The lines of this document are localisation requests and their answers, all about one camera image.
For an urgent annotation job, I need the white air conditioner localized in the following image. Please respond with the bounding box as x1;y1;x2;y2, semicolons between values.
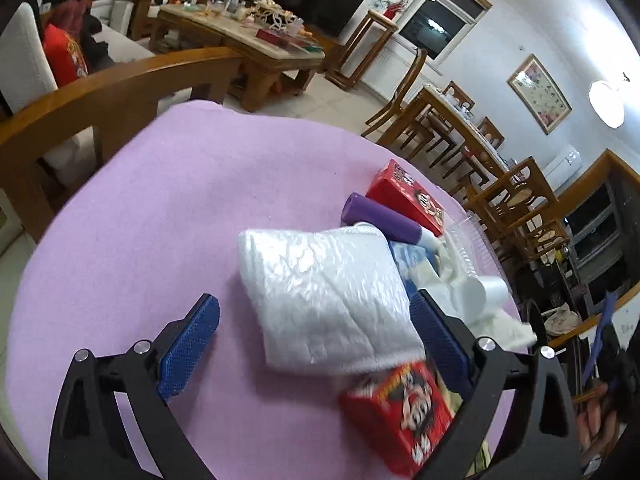
545;144;583;177

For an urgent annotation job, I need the wood framed window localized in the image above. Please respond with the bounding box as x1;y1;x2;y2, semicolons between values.
397;0;493;66

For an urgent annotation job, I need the red pillow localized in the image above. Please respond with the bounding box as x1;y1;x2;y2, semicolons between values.
42;25;91;86

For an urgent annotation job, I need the white cloth bag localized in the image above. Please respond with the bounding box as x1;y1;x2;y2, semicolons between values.
542;302;581;336

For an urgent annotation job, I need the white plastic towel pack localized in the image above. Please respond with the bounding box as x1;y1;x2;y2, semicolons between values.
236;224;427;377

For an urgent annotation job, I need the clear plastic container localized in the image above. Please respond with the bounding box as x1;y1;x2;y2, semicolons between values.
442;212;506;281

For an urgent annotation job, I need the round ceiling lamp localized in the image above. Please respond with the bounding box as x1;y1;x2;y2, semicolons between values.
588;80;626;128

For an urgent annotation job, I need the wooden dining chair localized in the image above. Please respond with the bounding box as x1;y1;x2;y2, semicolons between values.
462;156;558;241
477;116;506;151
515;217;571;261
361;47;430;146
442;80;476;111

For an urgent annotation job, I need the dark cloth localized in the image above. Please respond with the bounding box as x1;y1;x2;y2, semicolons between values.
52;0;110;72

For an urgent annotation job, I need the tall wooden side stand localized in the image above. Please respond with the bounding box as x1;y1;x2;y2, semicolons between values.
325;10;398;92

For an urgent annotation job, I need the purple table cloth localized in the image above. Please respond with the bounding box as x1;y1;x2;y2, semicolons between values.
5;101;523;480

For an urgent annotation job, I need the purple cylindrical roll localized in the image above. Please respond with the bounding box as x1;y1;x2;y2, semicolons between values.
341;191;425;245

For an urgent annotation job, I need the framed wall picture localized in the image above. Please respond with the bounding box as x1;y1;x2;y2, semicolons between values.
506;54;572;135

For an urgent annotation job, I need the person's right hand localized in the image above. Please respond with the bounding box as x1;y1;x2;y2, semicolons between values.
575;387;626;461

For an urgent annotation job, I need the white paper cup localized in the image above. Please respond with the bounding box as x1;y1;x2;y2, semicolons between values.
452;275;512;323

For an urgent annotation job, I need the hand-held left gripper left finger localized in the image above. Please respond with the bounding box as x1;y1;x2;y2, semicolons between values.
47;292;222;480

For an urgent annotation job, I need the wood framed glass door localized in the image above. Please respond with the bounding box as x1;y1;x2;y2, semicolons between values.
550;150;640;346

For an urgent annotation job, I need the black flat television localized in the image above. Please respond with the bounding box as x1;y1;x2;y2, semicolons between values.
274;0;367;38

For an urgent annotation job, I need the blue and white packet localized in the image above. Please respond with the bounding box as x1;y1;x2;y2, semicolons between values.
389;240;441;281

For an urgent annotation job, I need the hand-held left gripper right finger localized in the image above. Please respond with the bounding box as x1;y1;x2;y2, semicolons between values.
409;287;583;480

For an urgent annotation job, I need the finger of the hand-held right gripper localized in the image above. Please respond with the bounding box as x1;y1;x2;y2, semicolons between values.
582;291;620;386

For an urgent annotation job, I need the wooden coffee table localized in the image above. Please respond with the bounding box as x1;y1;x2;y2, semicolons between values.
149;2;326;112

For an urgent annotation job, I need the cluster of small household items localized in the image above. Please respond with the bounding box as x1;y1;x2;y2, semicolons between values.
170;0;323;53

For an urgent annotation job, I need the red cartoon print box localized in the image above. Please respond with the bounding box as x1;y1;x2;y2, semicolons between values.
365;159;447;237
339;360;456;478

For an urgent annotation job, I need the wooden dining table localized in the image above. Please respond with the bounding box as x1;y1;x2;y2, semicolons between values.
400;85;511;176

